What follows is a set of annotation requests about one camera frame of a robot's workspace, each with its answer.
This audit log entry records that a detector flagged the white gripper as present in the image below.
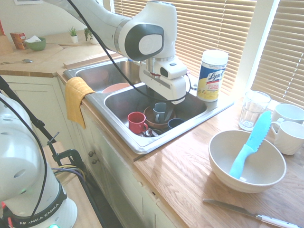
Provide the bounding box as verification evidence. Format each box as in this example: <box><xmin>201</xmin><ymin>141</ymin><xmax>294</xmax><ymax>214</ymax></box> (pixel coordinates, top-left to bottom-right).
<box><xmin>139</xmin><ymin>62</ymin><xmax>188</xmax><ymax>121</ymax></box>

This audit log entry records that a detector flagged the cutlery in sink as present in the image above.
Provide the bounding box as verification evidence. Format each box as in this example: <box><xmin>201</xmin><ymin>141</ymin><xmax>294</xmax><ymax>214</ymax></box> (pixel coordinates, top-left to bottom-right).
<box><xmin>142</xmin><ymin>127</ymin><xmax>159</xmax><ymax>139</ymax></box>

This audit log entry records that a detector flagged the stainless steel double sink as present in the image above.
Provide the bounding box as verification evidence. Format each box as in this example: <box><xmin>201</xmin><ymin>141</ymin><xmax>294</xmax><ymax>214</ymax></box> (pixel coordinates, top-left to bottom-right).
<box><xmin>63</xmin><ymin>58</ymin><xmax>235</xmax><ymax>155</ymax></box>

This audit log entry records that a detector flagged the grey mug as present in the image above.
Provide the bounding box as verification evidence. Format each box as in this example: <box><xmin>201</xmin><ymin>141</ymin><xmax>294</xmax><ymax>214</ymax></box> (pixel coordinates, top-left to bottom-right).
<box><xmin>152</xmin><ymin>102</ymin><xmax>168</xmax><ymax>124</ymax></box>

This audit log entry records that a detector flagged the navy blue mug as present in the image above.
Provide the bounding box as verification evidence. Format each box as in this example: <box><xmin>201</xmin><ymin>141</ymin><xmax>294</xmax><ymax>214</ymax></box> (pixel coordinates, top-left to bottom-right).
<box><xmin>167</xmin><ymin>118</ymin><xmax>186</xmax><ymax>130</ymax></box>

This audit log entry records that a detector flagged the red mug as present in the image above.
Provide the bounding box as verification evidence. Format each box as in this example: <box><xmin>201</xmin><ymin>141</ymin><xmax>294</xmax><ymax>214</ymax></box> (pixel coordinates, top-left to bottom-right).
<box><xmin>127</xmin><ymin>112</ymin><xmax>149</xmax><ymax>135</ymax></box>

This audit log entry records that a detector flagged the pink bowl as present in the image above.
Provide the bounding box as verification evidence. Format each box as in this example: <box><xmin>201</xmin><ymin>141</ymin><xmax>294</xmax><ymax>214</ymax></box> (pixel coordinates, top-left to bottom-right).
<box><xmin>102</xmin><ymin>83</ymin><xmax>131</xmax><ymax>95</ymax></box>

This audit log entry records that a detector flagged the Lysol wipes canister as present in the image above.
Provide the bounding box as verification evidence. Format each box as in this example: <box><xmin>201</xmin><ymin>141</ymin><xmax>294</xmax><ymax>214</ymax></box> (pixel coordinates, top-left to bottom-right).
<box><xmin>196</xmin><ymin>49</ymin><xmax>229</xmax><ymax>103</ymax></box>

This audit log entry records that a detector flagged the yellow dish cloth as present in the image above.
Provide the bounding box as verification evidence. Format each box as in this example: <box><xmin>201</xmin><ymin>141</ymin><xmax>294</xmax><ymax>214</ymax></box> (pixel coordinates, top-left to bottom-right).
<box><xmin>64</xmin><ymin>76</ymin><xmax>96</xmax><ymax>130</ymax></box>

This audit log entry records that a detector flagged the wide tan window blind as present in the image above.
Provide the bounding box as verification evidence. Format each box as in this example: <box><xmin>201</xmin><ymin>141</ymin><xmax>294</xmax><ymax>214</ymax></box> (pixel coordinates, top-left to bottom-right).
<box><xmin>250</xmin><ymin>0</ymin><xmax>304</xmax><ymax>107</ymax></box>
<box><xmin>113</xmin><ymin>0</ymin><xmax>258</xmax><ymax>96</ymax></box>

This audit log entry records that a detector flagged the large cream bowl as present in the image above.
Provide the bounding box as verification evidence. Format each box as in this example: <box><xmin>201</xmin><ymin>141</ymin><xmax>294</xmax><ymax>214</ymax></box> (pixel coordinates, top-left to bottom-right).
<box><xmin>208</xmin><ymin>130</ymin><xmax>287</xmax><ymax>194</ymax></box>

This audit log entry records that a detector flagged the clear drinking glass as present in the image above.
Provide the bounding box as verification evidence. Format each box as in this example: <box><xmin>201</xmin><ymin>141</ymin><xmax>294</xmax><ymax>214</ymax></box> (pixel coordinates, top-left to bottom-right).
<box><xmin>238</xmin><ymin>91</ymin><xmax>272</xmax><ymax>132</ymax></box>

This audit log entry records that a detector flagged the trailing potted plant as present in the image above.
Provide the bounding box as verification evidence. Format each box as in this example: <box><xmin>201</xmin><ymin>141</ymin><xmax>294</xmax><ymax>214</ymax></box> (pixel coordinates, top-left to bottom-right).
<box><xmin>83</xmin><ymin>28</ymin><xmax>99</xmax><ymax>45</ymax></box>

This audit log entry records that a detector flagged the black metal clamp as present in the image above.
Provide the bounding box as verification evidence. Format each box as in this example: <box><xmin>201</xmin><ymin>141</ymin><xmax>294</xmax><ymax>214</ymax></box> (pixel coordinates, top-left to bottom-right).
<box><xmin>47</xmin><ymin>132</ymin><xmax>84</xmax><ymax>172</ymax></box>

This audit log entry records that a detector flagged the small potted plant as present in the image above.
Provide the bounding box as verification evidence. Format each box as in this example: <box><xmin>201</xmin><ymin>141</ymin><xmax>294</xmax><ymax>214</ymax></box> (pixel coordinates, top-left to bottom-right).
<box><xmin>68</xmin><ymin>26</ymin><xmax>79</xmax><ymax>44</ymax></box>

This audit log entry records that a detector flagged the white mug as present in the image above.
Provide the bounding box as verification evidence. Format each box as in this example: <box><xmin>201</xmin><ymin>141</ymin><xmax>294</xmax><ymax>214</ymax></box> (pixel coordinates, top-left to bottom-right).
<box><xmin>271</xmin><ymin>104</ymin><xmax>304</xmax><ymax>124</ymax></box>
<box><xmin>270</xmin><ymin>121</ymin><xmax>304</xmax><ymax>156</ymax></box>

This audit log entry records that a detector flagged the green bowl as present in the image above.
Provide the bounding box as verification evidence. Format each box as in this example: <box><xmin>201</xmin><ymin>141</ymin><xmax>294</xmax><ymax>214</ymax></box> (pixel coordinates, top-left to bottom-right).
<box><xmin>24</xmin><ymin>37</ymin><xmax>47</xmax><ymax>52</ymax></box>

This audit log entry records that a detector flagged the metal spoon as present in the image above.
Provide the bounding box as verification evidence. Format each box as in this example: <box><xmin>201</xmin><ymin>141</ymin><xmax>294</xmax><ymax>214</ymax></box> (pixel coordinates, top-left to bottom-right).
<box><xmin>0</xmin><ymin>58</ymin><xmax>34</xmax><ymax>66</ymax></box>

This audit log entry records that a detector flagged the orange cardboard box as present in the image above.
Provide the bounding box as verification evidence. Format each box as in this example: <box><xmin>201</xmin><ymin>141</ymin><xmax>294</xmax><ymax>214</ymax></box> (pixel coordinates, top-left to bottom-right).
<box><xmin>9</xmin><ymin>32</ymin><xmax>28</xmax><ymax>50</ymax></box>

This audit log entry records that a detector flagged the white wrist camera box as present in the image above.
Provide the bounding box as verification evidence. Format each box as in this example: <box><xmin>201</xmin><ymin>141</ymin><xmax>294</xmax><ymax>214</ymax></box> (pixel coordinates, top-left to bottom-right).
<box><xmin>155</xmin><ymin>57</ymin><xmax>188</xmax><ymax>80</ymax></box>

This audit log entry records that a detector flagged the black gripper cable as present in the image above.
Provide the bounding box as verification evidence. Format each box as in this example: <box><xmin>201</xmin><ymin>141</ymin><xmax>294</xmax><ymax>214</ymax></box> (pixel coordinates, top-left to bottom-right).
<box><xmin>66</xmin><ymin>0</ymin><xmax>192</xmax><ymax>102</ymax></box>

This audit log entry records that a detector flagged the multicoloured cable bundle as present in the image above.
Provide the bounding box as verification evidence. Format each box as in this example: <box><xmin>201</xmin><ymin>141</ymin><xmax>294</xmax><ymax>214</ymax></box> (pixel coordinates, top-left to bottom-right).
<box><xmin>53</xmin><ymin>165</ymin><xmax>107</xmax><ymax>228</ymax></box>

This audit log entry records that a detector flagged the white-handled table knife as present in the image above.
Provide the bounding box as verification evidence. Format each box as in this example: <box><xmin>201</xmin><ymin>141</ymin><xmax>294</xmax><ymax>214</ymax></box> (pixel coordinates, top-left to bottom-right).
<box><xmin>202</xmin><ymin>198</ymin><xmax>304</xmax><ymax>228</ymax></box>

